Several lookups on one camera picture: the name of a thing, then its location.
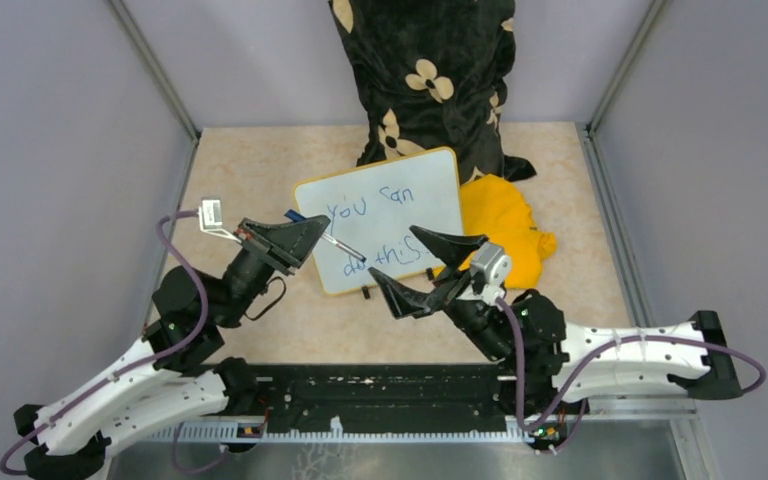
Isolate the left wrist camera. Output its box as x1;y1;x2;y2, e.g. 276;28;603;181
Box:
198;197;233;238

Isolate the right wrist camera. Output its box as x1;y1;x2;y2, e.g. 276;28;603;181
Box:
469;242;513;305

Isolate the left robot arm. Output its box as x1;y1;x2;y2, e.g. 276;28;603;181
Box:
14;205;329;479

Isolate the blue marker cap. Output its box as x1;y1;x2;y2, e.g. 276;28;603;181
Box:
284;209;306;222

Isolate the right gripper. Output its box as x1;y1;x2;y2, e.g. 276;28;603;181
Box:
370;224;514;361

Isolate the yellow t-shirt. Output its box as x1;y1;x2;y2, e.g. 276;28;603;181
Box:
460;174;558;290

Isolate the yellow-framed whiteboard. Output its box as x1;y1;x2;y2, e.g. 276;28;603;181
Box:
294;147;463;295

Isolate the black floral blanket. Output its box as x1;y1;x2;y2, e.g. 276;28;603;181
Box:
328;0;537;183

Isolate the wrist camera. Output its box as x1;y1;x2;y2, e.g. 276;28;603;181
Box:
469;242;513;305
198;197;233;238

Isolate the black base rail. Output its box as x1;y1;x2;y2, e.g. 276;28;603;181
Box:
188;360;591;445

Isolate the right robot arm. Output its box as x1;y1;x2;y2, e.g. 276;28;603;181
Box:
368;226;745;414

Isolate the white marker pen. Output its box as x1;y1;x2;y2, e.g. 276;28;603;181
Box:
321;233;367;263

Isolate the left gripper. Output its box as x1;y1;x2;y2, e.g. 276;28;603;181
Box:
215;215;333;327

